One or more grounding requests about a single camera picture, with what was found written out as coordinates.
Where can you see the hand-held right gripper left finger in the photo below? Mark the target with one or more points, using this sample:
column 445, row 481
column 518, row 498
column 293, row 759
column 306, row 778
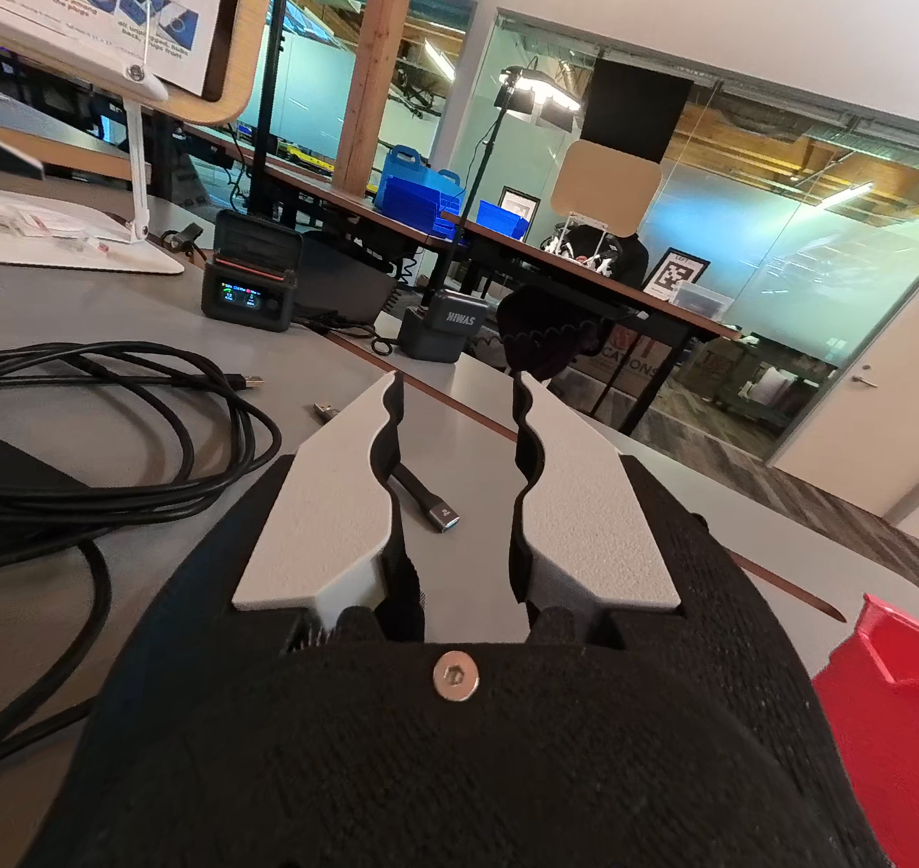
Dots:
column 323, row 523

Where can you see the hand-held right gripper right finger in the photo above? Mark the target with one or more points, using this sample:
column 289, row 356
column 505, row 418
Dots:
column 596, row 523

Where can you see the red plastic bin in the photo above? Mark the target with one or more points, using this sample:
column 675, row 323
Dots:
column 869, row 703

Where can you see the cardboard box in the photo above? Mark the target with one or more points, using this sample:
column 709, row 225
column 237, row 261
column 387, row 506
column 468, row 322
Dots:
column 632, row 369

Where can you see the dark green cart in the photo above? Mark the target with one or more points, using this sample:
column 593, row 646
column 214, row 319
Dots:
column 761, row 387

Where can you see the grey battery charger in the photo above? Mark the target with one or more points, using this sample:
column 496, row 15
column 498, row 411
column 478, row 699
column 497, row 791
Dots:
column 438, row 337

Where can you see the brown-topped table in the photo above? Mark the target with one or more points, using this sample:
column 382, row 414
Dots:
column 689, row 317
column 301, row 182

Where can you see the black charger with display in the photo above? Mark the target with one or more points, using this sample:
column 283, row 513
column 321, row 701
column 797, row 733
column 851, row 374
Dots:
column 248, row 301

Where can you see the clear plastic box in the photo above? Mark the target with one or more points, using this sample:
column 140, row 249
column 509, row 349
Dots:
column 703, row 299

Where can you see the framed printed tag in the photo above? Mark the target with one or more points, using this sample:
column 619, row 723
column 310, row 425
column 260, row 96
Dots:
column 678, row 272

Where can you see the white double door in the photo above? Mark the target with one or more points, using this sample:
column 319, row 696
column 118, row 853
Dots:
column 861, row 437

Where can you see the black flat pad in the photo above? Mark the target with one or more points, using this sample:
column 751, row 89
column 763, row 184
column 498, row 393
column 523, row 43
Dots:
column 29, row 480

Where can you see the low blue bin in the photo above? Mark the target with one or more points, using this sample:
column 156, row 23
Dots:
column 502, row 222

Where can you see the framed picture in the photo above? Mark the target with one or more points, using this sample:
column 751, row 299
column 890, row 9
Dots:
column 520, row 204

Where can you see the small clear packets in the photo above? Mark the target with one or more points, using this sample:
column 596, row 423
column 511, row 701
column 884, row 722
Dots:
column 43, row 225

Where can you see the black panel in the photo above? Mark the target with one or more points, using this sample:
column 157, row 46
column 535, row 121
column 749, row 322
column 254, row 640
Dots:
column 632, row 107

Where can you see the black pole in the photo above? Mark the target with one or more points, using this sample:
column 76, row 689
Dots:
column 269, row 93

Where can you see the light stand with lamp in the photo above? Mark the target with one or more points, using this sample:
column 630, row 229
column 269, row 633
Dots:
column 502, row 96

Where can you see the instruction sheet board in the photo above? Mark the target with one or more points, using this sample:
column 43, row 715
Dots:
column 108, row 7

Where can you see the wooden post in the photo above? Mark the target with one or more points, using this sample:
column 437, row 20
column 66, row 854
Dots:
column 373, row 78

